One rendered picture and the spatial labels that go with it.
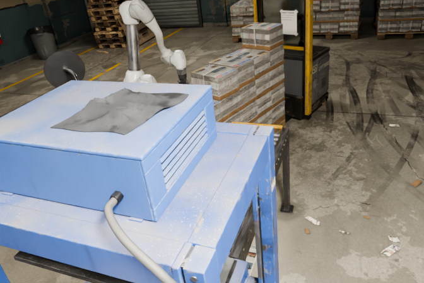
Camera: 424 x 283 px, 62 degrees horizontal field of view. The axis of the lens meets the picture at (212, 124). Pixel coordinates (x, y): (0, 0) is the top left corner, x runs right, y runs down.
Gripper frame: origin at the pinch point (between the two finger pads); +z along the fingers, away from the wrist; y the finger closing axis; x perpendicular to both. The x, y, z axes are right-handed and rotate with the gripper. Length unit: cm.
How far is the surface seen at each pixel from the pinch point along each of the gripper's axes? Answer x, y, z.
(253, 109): -78, -19, 44
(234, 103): -46, -18, 24
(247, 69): -72, -18, -3
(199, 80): -26.9, 7.1, -2.8
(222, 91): -29.9, -18.8, 4.3
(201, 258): 167, -180, -59
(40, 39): -171, 674, 44
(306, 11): -168, -34, -42
